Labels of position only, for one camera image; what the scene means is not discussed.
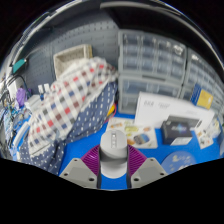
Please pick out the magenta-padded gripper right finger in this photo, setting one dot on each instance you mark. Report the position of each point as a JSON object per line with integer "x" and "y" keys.
{"x": 141, "y": 165}

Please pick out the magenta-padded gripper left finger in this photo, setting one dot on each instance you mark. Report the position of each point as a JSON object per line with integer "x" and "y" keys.
{"x": 83, "y": 166}

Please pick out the white computer mouse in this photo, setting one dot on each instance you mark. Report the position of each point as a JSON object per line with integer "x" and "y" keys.
{"x": 114, "y": 146}

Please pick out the round blue cartoon mouse pad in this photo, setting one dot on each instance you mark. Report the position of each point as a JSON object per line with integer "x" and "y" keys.
{"x": 178, "y": 160}

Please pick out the food sticker sheet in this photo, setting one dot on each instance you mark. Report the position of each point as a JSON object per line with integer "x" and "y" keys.
{"x": 140, "y": 136}

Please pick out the small black box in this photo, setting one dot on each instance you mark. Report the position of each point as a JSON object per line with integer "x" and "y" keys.
{"x": 176, "y": 131}

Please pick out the navy polka dot cloth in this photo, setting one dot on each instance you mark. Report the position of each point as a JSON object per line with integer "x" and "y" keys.
{"x": 90, "y": 116}

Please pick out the white keyboard box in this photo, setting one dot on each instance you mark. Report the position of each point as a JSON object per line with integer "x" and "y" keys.
{"x": 153, "y": 110}

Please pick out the small yellow object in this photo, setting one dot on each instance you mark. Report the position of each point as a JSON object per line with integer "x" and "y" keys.
{"x": 111, "y": 110}

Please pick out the red blue checkered cloth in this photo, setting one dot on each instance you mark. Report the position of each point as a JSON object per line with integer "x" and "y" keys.
{"x": 66, "y": 103}

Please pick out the grey wide-drawer cabinet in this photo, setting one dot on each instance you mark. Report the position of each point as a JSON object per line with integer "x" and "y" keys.
{"x": 140, "y": 90}

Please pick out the yellow and blue box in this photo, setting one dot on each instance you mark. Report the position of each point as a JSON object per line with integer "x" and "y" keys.
{"x": 201, "y": 96}

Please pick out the small purple object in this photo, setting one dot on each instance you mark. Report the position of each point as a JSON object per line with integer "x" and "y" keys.
{"x": 21, "y": 96}

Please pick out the white woven basket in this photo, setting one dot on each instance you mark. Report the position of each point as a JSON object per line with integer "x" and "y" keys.
{"x": 71, "y": 56}

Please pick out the grey small-drawer cabinet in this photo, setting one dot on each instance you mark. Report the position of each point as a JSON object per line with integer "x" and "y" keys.
{"x": 150, "y": 53}
{"x": 203, "y": 70}

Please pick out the teal tool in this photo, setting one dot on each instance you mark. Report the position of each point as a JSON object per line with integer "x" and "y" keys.
{"x": 19, "y": 65}

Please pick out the grey pegboard panel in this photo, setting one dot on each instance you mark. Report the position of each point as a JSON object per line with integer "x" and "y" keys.
{"x": 100, "y": 36}

